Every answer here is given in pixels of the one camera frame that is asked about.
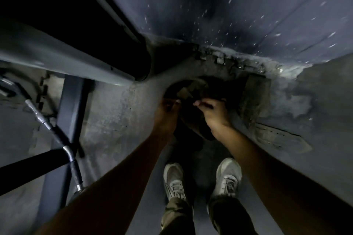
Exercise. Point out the person's left hand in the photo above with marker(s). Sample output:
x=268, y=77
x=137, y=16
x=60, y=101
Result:
x=165, y=117

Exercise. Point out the person's left fingers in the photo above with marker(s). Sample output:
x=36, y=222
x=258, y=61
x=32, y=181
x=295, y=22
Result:
x=173, y=104

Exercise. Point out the person's right fingers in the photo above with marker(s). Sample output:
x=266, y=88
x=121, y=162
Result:
x=203, y=104

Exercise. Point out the person's right hand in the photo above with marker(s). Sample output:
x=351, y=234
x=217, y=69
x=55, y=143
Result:
x=216, y=117

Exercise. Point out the white left shoe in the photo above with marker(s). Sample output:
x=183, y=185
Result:
x=174, y=179

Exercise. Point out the white right shoe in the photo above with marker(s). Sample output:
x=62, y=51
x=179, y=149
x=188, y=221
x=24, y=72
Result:
x=227, y=177

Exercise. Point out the olive trousers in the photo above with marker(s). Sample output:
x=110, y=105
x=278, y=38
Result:
x=220, y=218

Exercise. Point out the person's right forearm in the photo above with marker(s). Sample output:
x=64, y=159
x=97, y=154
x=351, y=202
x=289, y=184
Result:
x=275, y=182

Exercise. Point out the blue-grey metal post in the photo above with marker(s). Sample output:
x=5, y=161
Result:
x=69, y=122

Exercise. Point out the flat grey debris board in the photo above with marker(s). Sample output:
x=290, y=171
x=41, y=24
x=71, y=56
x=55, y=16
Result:
x=281, y=138

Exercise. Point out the white shoe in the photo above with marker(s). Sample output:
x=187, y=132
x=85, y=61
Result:
x=227, y=177
x=174, y=179

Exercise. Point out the broken concrete slab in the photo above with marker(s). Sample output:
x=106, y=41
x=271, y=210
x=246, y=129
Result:
x=255, y=100

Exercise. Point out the black metal bar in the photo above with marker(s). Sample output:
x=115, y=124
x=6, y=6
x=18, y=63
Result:
x=30, y=170

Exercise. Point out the person's left forearm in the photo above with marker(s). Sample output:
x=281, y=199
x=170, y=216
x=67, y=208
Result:
x=115, y=188

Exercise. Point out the black bag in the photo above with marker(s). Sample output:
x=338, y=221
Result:
x=193, y=116

